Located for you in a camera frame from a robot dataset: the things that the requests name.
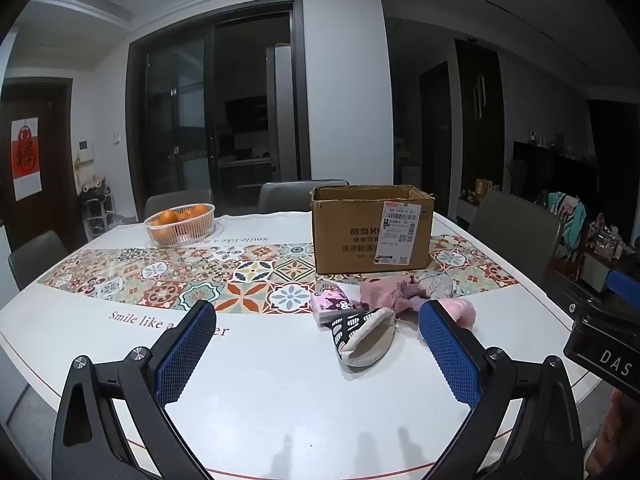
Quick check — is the black white patterned slipper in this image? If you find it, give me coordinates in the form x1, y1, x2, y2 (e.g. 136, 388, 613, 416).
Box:
327, 306, 399, 372

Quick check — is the brown cardboard box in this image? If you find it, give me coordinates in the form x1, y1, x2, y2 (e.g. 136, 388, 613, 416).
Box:
310, 184, 435, 276

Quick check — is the colourful clothes pile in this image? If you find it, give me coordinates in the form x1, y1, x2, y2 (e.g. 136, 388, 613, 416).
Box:
547, 191, 589, 262

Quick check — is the white plastic fruit basket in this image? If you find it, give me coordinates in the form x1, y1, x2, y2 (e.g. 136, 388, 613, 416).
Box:
144, 203, 216, 248

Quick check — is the dark framed sliding glass door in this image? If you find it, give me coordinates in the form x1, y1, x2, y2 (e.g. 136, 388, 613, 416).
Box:
127, 0, 312, 211

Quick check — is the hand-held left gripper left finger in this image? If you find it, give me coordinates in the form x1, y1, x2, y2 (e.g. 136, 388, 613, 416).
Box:
51, 300, 218, 480

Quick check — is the tall dark wooden cabinet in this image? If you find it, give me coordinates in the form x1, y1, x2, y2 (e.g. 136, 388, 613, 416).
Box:
454, 37, 506, 197

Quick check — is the red white door poster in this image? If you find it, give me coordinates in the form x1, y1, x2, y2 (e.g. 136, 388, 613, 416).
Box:
11, 117, 42, 202

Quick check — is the grey dining chair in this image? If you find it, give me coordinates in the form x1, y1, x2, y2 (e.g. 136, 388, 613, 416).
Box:
8, 230, 69, 292
467, 190, 564, 287
257, 179, 349, 214
144, 189, 215, 222

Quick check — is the dark sideboard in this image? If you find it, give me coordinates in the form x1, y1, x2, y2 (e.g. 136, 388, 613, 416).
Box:
512, 140, 601, 211

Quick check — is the pink plush slipper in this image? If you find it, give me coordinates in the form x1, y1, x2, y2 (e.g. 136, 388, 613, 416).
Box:
439, 297, 476, 332

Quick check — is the beige floral cloth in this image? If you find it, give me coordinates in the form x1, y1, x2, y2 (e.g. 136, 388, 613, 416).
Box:
415, 270, 456, 304

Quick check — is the grey storage box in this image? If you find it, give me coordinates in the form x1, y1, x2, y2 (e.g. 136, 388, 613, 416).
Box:
580, 250, 612, 292

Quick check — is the person's right hand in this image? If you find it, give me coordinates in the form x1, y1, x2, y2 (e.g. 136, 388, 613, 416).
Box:
592, 389, 640, 480

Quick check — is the dark interior door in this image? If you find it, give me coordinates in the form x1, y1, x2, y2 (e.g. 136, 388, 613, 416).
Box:
419, 62, 456, 202

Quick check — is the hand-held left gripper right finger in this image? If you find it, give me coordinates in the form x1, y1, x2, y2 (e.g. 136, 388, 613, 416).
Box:
418, 300, 584, 480

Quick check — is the pink tissue packet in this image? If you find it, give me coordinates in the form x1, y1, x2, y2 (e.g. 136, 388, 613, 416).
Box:
310, 282, 362, 329

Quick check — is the pink purple fuzzy garment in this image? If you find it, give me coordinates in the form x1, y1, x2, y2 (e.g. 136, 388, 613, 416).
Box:
357, 272, 424, 317

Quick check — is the white shoe rack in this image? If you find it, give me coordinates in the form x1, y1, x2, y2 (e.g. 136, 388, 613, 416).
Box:
75, 177, 119, 241

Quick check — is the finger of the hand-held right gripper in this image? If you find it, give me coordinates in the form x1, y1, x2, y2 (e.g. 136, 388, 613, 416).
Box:
550, 267, 640, 318

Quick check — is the dark wooden entrance door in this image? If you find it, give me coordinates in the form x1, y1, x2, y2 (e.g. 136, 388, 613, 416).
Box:
0, 77, 87, 257

